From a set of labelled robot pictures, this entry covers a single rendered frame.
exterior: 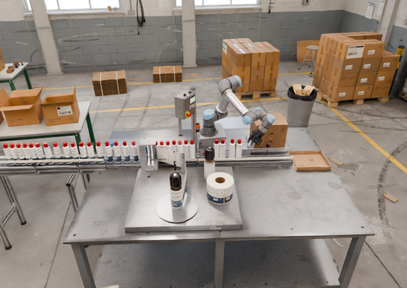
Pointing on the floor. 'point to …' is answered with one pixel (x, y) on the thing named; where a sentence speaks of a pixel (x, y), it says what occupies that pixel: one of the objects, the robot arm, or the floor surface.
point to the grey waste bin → (298, 113)
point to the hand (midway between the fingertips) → (248, 147)
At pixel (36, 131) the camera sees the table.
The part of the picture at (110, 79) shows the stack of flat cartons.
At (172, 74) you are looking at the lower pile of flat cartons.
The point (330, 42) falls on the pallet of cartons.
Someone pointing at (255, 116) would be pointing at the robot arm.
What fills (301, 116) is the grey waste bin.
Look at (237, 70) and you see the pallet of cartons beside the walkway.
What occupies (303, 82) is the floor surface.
